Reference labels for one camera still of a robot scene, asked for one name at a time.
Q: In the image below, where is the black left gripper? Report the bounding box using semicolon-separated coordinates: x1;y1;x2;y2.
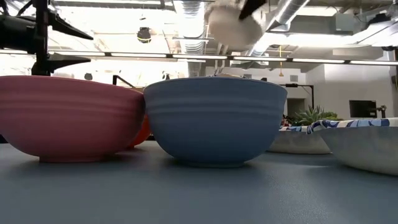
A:
0;0;94;77

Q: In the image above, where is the white bowl blue pattern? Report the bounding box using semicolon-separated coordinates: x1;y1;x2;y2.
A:
267;126;332;156
205;0;265;52
306;117;398;177

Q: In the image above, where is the red bowl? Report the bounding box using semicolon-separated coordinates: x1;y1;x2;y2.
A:
127;114;152;149

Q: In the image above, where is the black light bar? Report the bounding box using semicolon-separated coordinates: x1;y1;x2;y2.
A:
0;49;398;67

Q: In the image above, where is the pink bowl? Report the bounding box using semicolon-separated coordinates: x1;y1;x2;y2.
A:
0;75;146;164

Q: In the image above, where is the black dome ceiling fixture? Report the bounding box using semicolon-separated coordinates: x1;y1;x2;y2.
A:
136;27;152;44

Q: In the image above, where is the small green succulent plant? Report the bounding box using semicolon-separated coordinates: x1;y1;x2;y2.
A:
289;105;345;127

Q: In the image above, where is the silver smooth ventilation duct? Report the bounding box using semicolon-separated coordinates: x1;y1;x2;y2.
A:
248;0;312;57

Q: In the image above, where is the silver corrugated ventilation duct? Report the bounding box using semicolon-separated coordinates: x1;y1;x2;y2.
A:
173;0;206;78

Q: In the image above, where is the black wall screen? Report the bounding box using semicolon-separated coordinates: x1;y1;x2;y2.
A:
349;100;377;118

